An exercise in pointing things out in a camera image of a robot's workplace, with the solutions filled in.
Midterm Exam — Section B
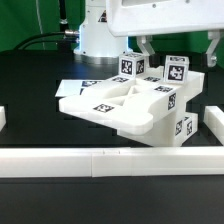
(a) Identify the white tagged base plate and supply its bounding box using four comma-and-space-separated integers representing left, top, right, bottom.
55, 79, 99, 97

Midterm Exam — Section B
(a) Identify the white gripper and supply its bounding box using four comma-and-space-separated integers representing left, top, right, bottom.
106, 0, 224, 68

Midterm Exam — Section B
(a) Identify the white chair seat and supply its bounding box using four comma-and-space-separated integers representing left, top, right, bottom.
118, 71, 204, 147

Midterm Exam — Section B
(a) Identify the white chair back frame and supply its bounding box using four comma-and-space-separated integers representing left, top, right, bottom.
59, 66, 204, 136

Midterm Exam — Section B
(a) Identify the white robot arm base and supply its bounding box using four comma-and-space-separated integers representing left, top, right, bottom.
74, 0, 131, 64

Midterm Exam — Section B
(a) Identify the black cable bundle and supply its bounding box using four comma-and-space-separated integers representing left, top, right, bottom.
13, 29, 81, 52

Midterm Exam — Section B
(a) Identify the white U-shaped fence wall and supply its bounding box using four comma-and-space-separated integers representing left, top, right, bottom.
0, 106, 224, 178

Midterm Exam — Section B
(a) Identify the white tagged nut cube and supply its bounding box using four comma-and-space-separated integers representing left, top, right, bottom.
164, 55, 189, 84
119, 52, 146, 78

